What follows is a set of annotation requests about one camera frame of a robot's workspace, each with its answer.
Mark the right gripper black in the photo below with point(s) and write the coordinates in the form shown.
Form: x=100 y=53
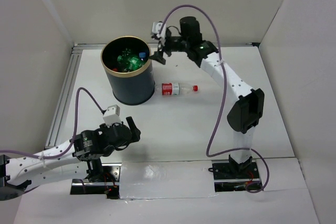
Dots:
x=158 y=55

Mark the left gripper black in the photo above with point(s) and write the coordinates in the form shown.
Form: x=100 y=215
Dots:
x=136 y=131

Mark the clear bottle blue label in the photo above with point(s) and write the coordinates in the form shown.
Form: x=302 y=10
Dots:
x=142 y=55

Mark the green bottle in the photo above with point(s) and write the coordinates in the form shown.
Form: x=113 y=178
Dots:
x=127 y=51
x=129 y=62

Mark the red label bottle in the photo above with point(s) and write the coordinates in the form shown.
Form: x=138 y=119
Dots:
x=175 y=89

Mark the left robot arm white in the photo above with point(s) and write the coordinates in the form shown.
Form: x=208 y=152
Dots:
x=78 y=161

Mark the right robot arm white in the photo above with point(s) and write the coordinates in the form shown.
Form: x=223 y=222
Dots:
x=245 y=103

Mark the dark blue round bin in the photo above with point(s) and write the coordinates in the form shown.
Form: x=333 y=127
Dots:
x=129 y=88

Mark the white plastic sheet front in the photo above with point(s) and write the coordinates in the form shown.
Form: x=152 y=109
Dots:
x=166 y=180

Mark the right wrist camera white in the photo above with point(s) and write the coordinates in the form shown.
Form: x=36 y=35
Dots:
x=158 y=32

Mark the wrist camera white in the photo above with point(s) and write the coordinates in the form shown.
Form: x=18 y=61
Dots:
x=158 y=32
x=112 y=115

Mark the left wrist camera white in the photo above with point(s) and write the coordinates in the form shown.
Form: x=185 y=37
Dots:
x=112 y=115

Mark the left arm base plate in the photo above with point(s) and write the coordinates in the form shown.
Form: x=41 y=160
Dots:
x=107 y=184

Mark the aluminium frame rail left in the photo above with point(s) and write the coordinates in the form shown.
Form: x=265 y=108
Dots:
x=64 y=100

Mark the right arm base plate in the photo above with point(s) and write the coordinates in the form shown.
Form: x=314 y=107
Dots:
x=226 y=180

